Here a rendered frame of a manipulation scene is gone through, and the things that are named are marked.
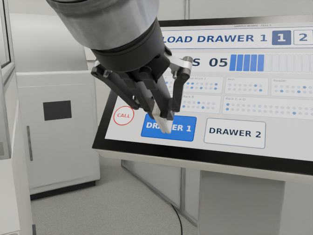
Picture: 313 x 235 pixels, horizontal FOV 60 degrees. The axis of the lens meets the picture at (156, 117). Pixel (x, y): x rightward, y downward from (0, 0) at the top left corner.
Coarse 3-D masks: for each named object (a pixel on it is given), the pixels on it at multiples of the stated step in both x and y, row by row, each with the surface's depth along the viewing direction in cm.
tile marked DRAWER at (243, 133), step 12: (216, 120) 45; (228, 120) 45; (240, 120) 44; (252, 120) 44; (204, 132) 45; (216, 132) 44; (228, 132) 44; (240, 132) 43; (252, 132) 43; (264, 132) 42; (216, 144) 43; (228, 144) 43; (240, 144) 42; (252, 144) 42; (264, 144) 41
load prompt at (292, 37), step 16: (176, 32) 57; (192, 32) 56; (208, 32) 55; (224, 32) 54; (240, 32) 53; (256, 32) 52; (272, 32) 51; (288, 32) 50; (304, 32) 49; (176, 48) 55; (192, 48) 54; (208, 48) 53; (224, 48) 52; (240, 48) 51; (256, 48) 50
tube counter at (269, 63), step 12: (216, 60) 51; (228, 60) 50; (240, 60) 50; (252, 60) 49; (264, 60) 48; (276, 60) 48; (288, 60) 47; (300, 60) 47; (312, 60) 46; (252, 72) 48; (264, 72) 47; (276, 72) 47; (288, 72) 46; (300, 72) 45; (312, 72) 45
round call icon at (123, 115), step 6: (120, 108) 51; (126, 108) 51; (114, 114) 51; (120, 114) 51; (126, 114) 50; (132, 114) 50; (114, 120) 50; (120, 120) 50; (126, 120) 50; (132, 120) 49; (126, 126) 49
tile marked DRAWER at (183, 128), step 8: (144, 120) 49; (152, 120) 48; (176, 120) 47; (184, 120) 47; (192, 120) 46; (144, 128) 48; (152, 128) 47; (176, 128) 46; (184, 128) 46; (192, 128) 46; (144, 136) 47; (152, 136) 47; (160, 136) 46; (168, 136) 46; (176, 136) 46; (184, 136) 45; (192, 136) 45
